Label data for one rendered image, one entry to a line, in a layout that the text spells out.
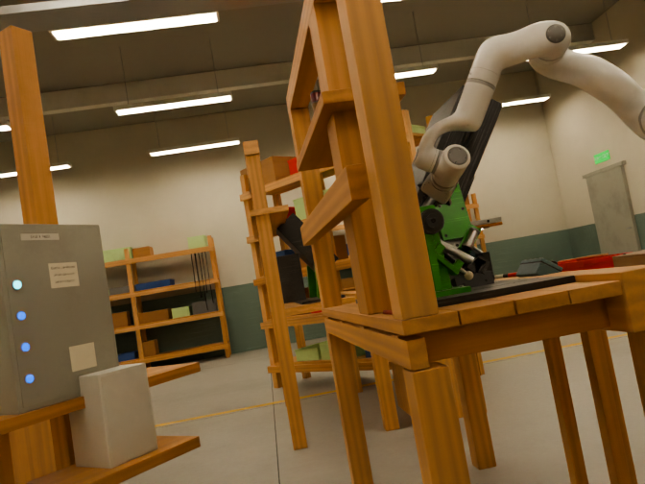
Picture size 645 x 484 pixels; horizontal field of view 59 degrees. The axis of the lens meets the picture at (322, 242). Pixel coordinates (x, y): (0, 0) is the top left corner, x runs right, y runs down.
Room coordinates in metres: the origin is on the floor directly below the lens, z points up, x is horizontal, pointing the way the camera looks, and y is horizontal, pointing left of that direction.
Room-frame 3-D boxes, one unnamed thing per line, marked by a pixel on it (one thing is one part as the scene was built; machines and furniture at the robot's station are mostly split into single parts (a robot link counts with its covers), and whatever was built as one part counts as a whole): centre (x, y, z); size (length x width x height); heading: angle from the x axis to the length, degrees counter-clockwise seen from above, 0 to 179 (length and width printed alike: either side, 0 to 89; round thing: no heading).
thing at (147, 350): (10.28, 3.58, 1.12); 3.22 x 0.55 x 2.23; 96
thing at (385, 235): (2.07, -0.09, 1.36); 1.49 x 0.09 x 0.97; 8
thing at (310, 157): (2.08, -0.13, 1.52); 0.90 x 0.25 x 0.04; 8
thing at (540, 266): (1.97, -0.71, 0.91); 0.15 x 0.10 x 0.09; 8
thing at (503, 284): (2.11, -0.39, 0.89); 1.10 x 0.42 x 0.02; 8
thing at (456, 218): (2.05, -0.46, 1.17); 0.13 x 0.12 x 0.20; 8
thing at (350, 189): (2.06, -0.02, 1.23); 1.30 x 0.05 x 0.09; 8
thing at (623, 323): (2.15, -0.67, 0.82); 1.50 x 0.14 x 0.15; 8
